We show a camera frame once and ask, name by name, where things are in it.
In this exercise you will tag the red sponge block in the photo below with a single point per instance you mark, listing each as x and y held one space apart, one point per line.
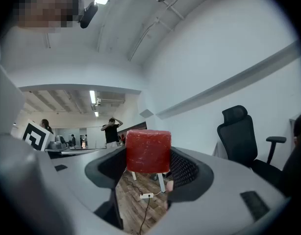
148 150

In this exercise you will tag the black head-worn camera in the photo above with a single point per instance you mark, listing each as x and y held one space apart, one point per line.
88 15

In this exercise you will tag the white power strip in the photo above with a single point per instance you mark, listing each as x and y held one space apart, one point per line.
146 195

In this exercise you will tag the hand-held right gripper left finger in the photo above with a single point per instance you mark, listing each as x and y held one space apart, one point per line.
74 180

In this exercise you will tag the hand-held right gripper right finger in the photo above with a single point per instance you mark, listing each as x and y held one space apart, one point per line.
226 187

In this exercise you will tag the black mesh office chair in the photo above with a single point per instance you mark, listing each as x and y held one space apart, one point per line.
237 136

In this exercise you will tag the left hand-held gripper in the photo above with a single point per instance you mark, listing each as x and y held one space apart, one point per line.
36 136

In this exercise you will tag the white table leg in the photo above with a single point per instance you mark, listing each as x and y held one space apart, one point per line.
161 182
133 175

